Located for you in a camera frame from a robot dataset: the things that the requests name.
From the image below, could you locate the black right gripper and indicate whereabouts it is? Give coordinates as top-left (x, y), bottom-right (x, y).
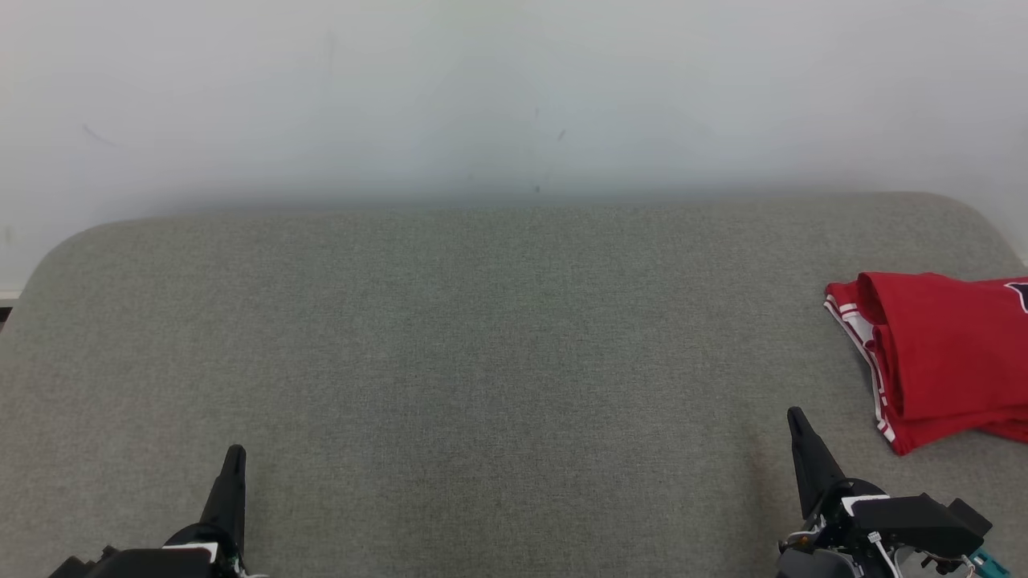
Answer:
top-left (775, 407), bottom-right (965, 578)

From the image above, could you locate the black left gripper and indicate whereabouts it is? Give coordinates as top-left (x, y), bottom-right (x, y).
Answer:
top-left (48, 445), bottom-right (250, 578)

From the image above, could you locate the red white basketball jersey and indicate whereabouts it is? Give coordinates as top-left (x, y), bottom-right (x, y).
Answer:
top-left (825, 271), bottom-right (1028, 457)

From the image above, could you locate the red white right wire bundle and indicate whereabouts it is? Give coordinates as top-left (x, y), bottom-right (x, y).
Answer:
top-left (866, 530), bottom-right (910, 578)

